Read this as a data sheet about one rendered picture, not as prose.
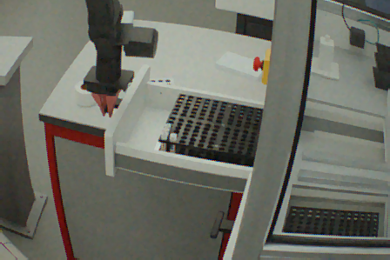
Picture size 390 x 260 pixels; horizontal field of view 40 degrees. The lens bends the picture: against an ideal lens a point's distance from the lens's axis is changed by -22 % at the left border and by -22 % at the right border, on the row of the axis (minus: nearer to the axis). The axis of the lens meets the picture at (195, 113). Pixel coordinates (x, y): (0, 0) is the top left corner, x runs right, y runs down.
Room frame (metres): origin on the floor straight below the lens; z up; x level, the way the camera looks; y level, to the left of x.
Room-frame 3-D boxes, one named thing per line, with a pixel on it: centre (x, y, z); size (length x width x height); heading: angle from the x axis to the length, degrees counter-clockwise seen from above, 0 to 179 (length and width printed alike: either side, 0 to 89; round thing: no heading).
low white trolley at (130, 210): (1.56, 0.09, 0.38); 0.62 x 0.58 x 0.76; 171
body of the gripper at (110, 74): (1.13, 0.18, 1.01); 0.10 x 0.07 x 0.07; 81
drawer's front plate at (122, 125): (1.16, 0.14, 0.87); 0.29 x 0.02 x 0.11; 171
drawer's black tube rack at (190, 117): (1.12, -0.06, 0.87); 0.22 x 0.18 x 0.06; 81
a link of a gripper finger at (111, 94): (1.13, 0.19, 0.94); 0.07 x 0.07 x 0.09; 81
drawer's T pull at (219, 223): (0.80, -0.07, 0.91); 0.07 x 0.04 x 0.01; 171
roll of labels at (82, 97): (1.39, 0.29, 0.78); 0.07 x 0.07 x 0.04
